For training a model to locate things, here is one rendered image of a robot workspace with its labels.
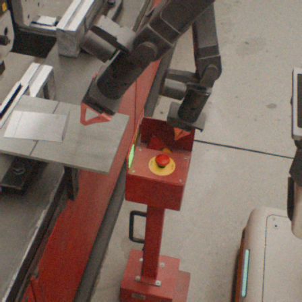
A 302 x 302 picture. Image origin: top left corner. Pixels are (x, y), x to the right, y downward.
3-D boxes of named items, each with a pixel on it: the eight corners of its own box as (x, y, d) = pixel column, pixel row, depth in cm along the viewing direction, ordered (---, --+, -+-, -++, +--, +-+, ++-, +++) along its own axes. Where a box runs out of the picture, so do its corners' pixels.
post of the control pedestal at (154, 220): (155, 280, 182) (166, 189, 143) (141, 277, 183) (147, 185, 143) (158, 267, 186) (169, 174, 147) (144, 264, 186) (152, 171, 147)
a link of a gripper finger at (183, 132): (162, 125, 140) (172, 102, 133) (185, 133, 141) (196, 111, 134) (157, 141, 135) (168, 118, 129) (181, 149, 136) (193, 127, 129)
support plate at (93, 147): (108, 175, 102) (108, 172, 101) (-11, 150, 105) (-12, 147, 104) (129, 118, 114) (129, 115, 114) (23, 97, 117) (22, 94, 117)
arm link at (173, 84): (220, 67, 117) (214, 56, 125) (175, 55, 115) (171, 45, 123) (203, 112, 123) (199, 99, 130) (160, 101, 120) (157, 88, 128)
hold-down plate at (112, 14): (97, 55, 150) (97, 47, 147) (80, 52, 150) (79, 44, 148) (123, 6, 170) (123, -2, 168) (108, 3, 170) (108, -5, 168)
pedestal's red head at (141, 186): (179, 212, 137) (186, 170, 124) (124, 201, 139) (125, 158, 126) (190, 160, 151) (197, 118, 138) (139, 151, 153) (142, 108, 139)
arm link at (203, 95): (214, 94, 121) (213, 79, 125) (188, 87, 120) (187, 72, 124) (203, 113, 126) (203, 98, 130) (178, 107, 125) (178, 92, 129)
